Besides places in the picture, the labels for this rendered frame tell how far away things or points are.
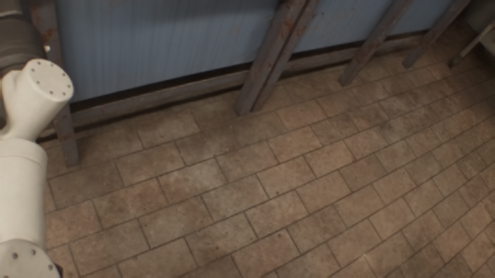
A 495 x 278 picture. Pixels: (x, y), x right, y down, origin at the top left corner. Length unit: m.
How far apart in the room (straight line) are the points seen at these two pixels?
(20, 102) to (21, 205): 0.14
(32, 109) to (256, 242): 1.07
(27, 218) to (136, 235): 0.96
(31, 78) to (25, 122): 0.06
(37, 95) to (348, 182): 1.41
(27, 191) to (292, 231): 1.18
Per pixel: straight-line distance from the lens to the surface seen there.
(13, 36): 0.54
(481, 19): 3.52
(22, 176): 0.41
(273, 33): 1.29
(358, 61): 1.89
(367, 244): 1.61
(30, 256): 0.32
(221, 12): 1.14
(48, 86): 0.46
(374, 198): 1.72
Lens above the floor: 1.27
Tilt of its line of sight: 54 degrees down
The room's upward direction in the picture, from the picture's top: 29 degrees clockwise
